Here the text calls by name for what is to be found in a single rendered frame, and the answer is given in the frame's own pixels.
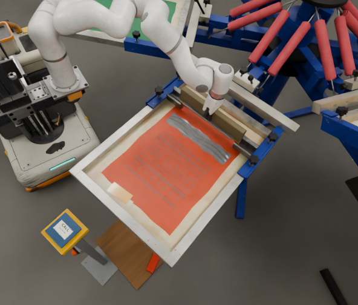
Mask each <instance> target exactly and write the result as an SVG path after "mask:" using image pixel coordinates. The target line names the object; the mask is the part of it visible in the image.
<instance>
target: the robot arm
mask: <svg viewBox="0 0 358 305"><path fill-rule="evenodd" d="M168 17H169V7H168V5H167V4H166V3H165V2H164V1H162V0H113V1H112V4H111V6H110V8H109V10H108V9H107V8H106V7H104V6H103V5H101V4H99V3H98V2H96V1H94V0H44V1H42V2H41V4H40V5H39V7H38V8H37V10H36V12H35V13H34V15H33V16H32V18H31V19H30V22H29V23H28V27H27V32H28V35H29V37H30V39H31V40H32V41H33V42H34V44H35V46H36V47H37V49H38V50H39V52H40V54H41V56H42V58H43V60H44V62H45V65H46V67H47V69H48V72H49V74H50V76H51V79H50V84H51V87H52V88H53V89H54V90H56V91H58V92H62V93H66V92H69V91H73V90H74V89H76V88H77V87H78V86H79V84H80V76H79V75H78V73H76V72H75V71H74V70H73V67H72V65H71V62H70V59H69V57H68V53H67V51H66V48H65V46H64V44H63V43H62V42H61V41H60V40H59V33H60V34H64V35H71V34H75V33H78V32H81V31H85V30H88V29H92V28H96V29H99V30H101V31H103V32H105V33H106V34H108V35H109V36H111V37H112V38H116V39H123V38H125V37H126V36H127V35H128V34H129V32H130V30H131V27H132V24H133V21H134V18H141V19H142V20H141V25H140V26H141V30H142V33H143V34H144V35H145V36H146V37H147V38H148V39H149V40H150V41H151V42H153V43H154V44H155V45H156V46H157V47H158V48H159V49H160V50H162V51H163V52H164V53H165V54H166V55H168V56H169V57H170V59H171V61H172V63H173V65H174V67H175V69H176V71H177V73H178V74H179V76H180V77H181V79H182V80H183V81H184V82H185V83H186V84H187V85H188V86H190V87H191V89H193V90H195V91H197V92H199V93H206V92H208V91H209V94H208V96H207V98H206V101H205V103H204V106H203V111H204V110H206V111H205V113H204V115H203V116H204V117H205V118H206V119H207V120H208V121H211V118H212V114H213V113H214V112H215V111H216V110H217V109H219V107H220V106H221V105H222V104H223V102H224V99H225V97H226V96H227V92H228V90H229V87H230V84H231V82H232V79H233V75H234V69H233V68H232V67H231V66H230V65H229V64H221V63H218V62H215V61H213V60H211V59H208V58H205V57H202V58H199V59H198V60H197V61H196V63H195V65H194V63H193V61H192V58H191V55H190V49H189V45H188V43H187V40H186V38H185V37H184V36H183V35H182V34H181V33H180V32H178V31H177V30H176V29H175V28H174V27H173V26H172V25H171V24H170V23H169V22H168Z"/></svg>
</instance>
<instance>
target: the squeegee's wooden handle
mask: <svg viewBox="0 0 358 305"><path fill-rule="evenodd" d="M180 100H182V101H183V102H186V103H188V104H189V105H190V106H191V107H193V108H194V109H196V110H197V111H198V112H200V113H201V114H202V115H204V113H205V111H206V110H204V111H203V106H204V103H205V100H204V99H202V98H201V97H200V96H199V95H197V94H195V93H194V92H193V91H191V90H190V89H188V88H187V87H186V86H184V87H183V88H182V89H181V93H180ZM211 121H212V122H213V123H215V124H216V125H218V126H219V127H220V128H221V129H223V130H224V131H225V132H227V133H228V134H230V135H231V136H232V137H234V138H233V139H235V140H236V141H237V142H240V140H241V139H242V138H243V137H244V135H245V133H246V131H247V130H246V129H244V128H243V127H242V126H240V125H239V124H237V123H236V122H235V121H233V120H232V119H231V118H229V117H227V116H226V115H225V114H223V113H222V112H221V111H219V110H218V109H217V110H216V111H215V112H214V113H213V114H212V118H211Z"/></svg>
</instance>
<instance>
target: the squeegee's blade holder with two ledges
mask: <svg viewBox="0 0 358 305"><path fill-rule="evenodd" d="M183 105H184V106H186V107H187V108H189V109H190V110H191V111H193V112H194V113H195V114H197V115H198V116H200V117H201V118H202V119H203V120H205V121H206V122H207V123H209V124H210V125H212V126H213V127H214V128H216V129H217V130H218V131H219V132H221V133H222V134H224V135H225V136H226V137H228V138H229V139H230V140H233V138H234V137H232V136H231V135H230V134H228V133H227V132H225V131H224V130H223V129H221V128H220V127H219V126H218V125H216V124H215V123H213V122H212V121H208V120H207V119H206V118H205V117H204V116H203V115H202V114H201V113H200V112H198V111H197V110H196V109H194V108H193V107H191V106H190V105H189V104H188V103H186V102H183Z"/></svg>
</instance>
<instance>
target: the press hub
mask: <svg viewBox="0 0 358 305"><path fill-rule="evenodd" d="M301 1H303V2H302V4H301V5H296V6H293V7H291V8H290V9H289V11H288V12H289V13H290V16H289V17H288V19H287V20H286V22H285V23H284V25H283V26H282V27H281V29H280V30H279V31H278V35H279V37H277V36H275V37H274V38H273V40H272V41H271V43H270V44H269V46H268V47H267V49H268V50H269V51H267V50H265V52H263V55H264V56H266V57H267V56H268V55H269V54H270V53H271V52H272V51H273V50H274V49H275V48H276V47H277V46H278V45H279V44H280V43H281V42H282V41H283V42H284V43H286V44H287V42H288V41H289V40H290V39H291V37H292V36H293V35H294V33H295V32H296V30H297V29H298V28H299V26H300V25H301V24H302V22H303V21H307V22H308V21H309V20H310V18H311V17H312V15H313V14H314V13H315V11H316V9H315V7H317V8H318V7H320V8H338V7H341V6H343V5H345V4H346V3H347V2H348V1H349V0H301ZM275 19H276V18H275V17H272V18H270V19H268V20H267V21H265V23H264V24H263V27H266V28H270V26H271V25H272V23H273V22H274V21H275ZM316 21H318V20H317V14H315V15H314V16H313V18H312V19H311V21H310V22H309V23H310V24H311V28H310V29H309V31H308V32H307V33H306V35H305V36H304V37H303V38H302V40H301V41H300V43H299V44H298V46H297V47H296V48H295V49H294V51H293V52H292V54H291V55H290V56H289V58H288V59H287V60H286V62H285V63H284V64H283V66H282V67H281V69H280V71H279V73H278V75H277V77H276V78H275V80H274V82H273V83H272V84H271V85H270V86H268V85H267V84H264V85H263V86H262V88H263V89H264V91H263V92H262V93H261V94H260V93H257V95H258V96H259V99H261V100H262V101H263V102H265V103H267V104H268V105H270V106H271V107H272V106H273V104H274V103H275V101H276V100H277V98H278V96H279V95H280V93H281V91H282V89H283V88H284V86H285V84H286V83H287V81H288V79H289V78H290V77H297V76H298V72H297V71H296V70H295V68H294V67H293V66H292V64H291V63H290V62H295V63H306V62H307V59H306V58H305V56H304V55H303V54H302V53H301V51H300V50H299V49H298V48H301V47H306V46H307V47H308V48H309V49H310V50H311V52H312V53H313V54H314V55H315V57H316V58H317V59H319V58H321V55H320V51H319V46H318V44H314V43H310V42H311V41H312V39H313V38H314V36H315V37H316V32H315V28H314V23H315V22H316ZM242 111H243V112H245V113H246V114H248V115H249V116H250V117H252V118H254V119H255V120H256V121H258V122H259V123H261V124H262V123H263V121H264V119H263V118H262V117H260V116H258V115H257V114H256V113H254V112H253V111H251V110H250V109H248V108H247V107H245V106H244V108H243V110H242Z"/></svg>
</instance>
